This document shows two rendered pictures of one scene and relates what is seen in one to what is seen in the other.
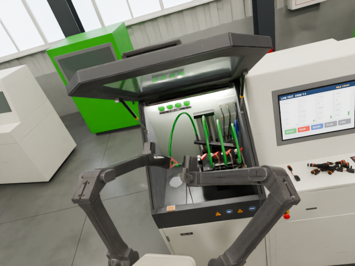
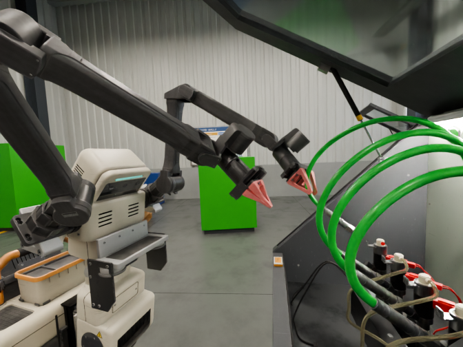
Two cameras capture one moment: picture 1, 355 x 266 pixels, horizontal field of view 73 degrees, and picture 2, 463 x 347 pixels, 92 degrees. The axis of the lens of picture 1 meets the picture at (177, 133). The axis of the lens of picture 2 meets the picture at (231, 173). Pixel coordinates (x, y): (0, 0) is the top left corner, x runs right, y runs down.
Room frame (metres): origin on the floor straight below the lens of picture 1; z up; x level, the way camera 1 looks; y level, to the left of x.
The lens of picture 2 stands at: (0.83, -0.61, 1.35)
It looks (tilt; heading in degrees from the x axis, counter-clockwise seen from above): 5 degrees down; 89
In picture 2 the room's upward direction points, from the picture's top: 2 degrees counter-clockwise
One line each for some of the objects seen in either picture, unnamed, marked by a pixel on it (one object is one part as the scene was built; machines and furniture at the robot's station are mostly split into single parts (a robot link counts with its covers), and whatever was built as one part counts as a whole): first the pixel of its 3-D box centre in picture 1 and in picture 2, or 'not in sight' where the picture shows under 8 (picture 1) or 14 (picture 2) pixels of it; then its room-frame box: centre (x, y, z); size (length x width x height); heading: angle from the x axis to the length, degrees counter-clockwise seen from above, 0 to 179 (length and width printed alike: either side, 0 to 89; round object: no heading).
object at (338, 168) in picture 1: (330, 166); not in sight; (0.90, -0.78, 1.01); 0.23 x 0.11 x 0.06; 79
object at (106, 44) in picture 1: (108, 82); not in sight; (4.17, 0.90, 0.81); 1.05 x 0.81 x 1.62; 78
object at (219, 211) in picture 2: not in sight; (227, 192); (0.78, 3.57, 0.65); 0.95 x 0.86 x 1.30; 2
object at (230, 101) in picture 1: (228, 117); not in sight; (1.40, -0.37, 1.20); 0.13 x 0.03 x 0.31; 79
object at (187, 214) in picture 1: (208, 211); (281, 330); (0.96, -0.04, 0.87); 0.62 x 0.04 x 0.16; 79
